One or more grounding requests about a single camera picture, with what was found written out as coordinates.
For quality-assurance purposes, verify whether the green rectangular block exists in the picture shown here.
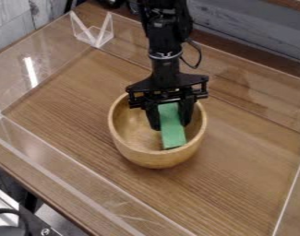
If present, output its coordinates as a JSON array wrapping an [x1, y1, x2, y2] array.
[[158, 103, 186, 149]]

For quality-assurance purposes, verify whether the clear acrylic corner bracket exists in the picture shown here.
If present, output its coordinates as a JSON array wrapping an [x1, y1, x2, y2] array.
[[69, 11, 114, 49]]

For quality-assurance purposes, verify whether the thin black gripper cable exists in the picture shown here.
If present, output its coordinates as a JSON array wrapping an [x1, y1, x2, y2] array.
[[179, 37, 203, 70]]

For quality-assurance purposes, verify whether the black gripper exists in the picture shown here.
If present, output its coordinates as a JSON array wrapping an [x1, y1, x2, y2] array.
[[124, 52, 208, 131]]

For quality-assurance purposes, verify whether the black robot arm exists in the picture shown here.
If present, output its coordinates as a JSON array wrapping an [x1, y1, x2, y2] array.
[[126, 0, 208, 131]]

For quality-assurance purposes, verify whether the black cable under table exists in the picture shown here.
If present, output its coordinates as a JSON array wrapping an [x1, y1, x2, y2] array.
[[0, 207, 27, 236]]

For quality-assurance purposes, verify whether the black metal table bracket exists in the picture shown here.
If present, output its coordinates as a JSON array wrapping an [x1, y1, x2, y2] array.
[[19, 198, 61, 236]]

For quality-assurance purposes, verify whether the brown wooden bowl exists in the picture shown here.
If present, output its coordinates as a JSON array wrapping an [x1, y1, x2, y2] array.
[[107, 94, 207, 169]]

